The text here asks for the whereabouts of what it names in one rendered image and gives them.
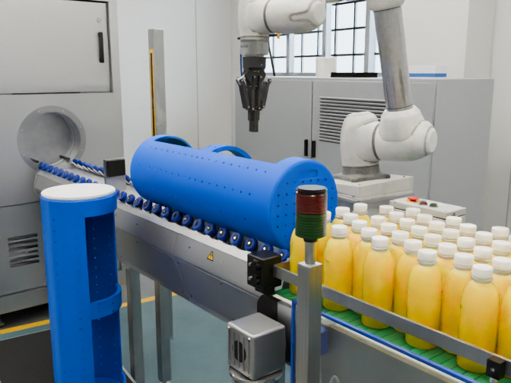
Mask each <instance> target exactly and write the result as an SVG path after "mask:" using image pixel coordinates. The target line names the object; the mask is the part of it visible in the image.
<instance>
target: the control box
mask: <svg viewBox="0 0 511 383"><path fill-rule="evenodd" d="M420 201H426V202H427V204H420ZM431 202H432V203H437V204H438V205H437V207H431V206H430V203H431ZM444 205H445V206H444ZM390 206H393V207H394V208H393V211H400V212H402V213H404V218H407V217H405V215H406V208H408V207H416V208H420V209H421V214H430V215H432V220H438V221H443V222H444V223H445V224H446V218H447V217H450V216H454V217H461V218H462V223H465V214H466V207H460V206H455V205H451V204H444V203H440V202H436V201H429V200H425V199H421V198H420V199H419V200H417V201H410V200H409V199H408V197H406V198H399V199H395V200H391V201H390Z"/></svg>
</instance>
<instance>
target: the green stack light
mask: <svg viewBox="0 0 511 383"><path fill-rule="evenodd" d="M326 231H327V212H326V213H324V214H317V215H308V214H300V213H297V212H295V235H296V236H297V237H300V238H302V239H321V238H324V237H325V236H326Z"/></svg>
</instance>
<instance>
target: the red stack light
mask: <svg viewBox="0 0 511 383"><path fill-rule="evenodd" d="M327 195H328V193H327V192H326V193H325V194H322V195H303V194H300V193H298V192H297V191H296V206H295V211H296V212H297V213H300V214H308V215H317V214H324V213H326V212H327V200H328V199H327V197H328V196H327Z"/></svg>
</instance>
